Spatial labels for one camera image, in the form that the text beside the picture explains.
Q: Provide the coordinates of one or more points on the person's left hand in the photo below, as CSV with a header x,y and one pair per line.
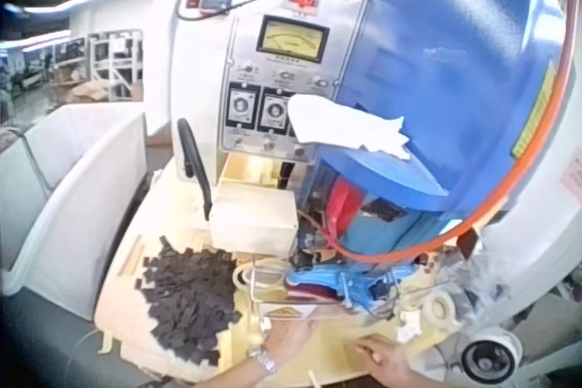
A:
x,y
286,342

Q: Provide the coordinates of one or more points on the person's right hand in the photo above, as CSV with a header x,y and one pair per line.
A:
x,y
386,361

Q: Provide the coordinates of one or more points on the person's left fingers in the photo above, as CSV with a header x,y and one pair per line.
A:
x,y
305,327

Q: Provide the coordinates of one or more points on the person's right fingers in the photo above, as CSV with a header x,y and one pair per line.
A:
x,y
367,348

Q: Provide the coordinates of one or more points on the blue clamp mechanism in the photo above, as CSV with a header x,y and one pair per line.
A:
x,y
318,281

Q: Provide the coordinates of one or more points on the silver wrist watch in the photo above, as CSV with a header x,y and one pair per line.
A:
x,y
263,360

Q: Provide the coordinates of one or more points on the masking tape roll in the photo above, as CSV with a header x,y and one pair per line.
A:
x,y
440,309

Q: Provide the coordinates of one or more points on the pile of black pieces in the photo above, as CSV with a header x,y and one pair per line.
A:
x,y
191,297

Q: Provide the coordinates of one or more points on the cream plastic box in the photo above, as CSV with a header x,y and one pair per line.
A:
x,y
254,217

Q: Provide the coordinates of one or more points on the black and white wheel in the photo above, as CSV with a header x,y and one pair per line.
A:
x,y
490,357

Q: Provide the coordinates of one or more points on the red machine part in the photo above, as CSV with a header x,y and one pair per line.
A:
x,y
343,208

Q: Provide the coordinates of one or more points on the wooden strip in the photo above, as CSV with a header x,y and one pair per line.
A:
x,y
131,255

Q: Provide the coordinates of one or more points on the white cloth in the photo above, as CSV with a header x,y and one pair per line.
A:
x,y
336,126

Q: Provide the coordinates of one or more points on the black timer dial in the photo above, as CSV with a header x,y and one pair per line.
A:
x,y
242,105
273,110

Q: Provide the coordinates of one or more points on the white partition bin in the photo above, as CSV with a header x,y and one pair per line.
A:
x,y
77,206

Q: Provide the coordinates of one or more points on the silver control panel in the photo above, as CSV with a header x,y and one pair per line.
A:
x,y
241,74

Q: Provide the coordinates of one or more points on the pink paper label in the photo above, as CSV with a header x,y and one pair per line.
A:
x,y
573,174

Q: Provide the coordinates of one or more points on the analog meter yellow dial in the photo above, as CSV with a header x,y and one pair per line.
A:
x,y
292,39

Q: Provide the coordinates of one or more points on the white machine housing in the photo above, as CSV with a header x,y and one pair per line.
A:
x,y
182,65

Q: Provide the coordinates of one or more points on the yellow warning sticker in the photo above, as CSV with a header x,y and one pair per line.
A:
x,y
536,111

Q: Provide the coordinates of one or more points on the blue machine cover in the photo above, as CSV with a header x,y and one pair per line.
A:
x,y
454,65

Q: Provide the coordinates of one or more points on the white storage rack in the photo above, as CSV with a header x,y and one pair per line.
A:
x,y
116,65

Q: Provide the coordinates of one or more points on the red digital display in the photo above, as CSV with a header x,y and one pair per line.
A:
x,y
303,1

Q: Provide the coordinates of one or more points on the red rocker switch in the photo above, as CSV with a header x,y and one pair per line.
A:
x,y
193,0

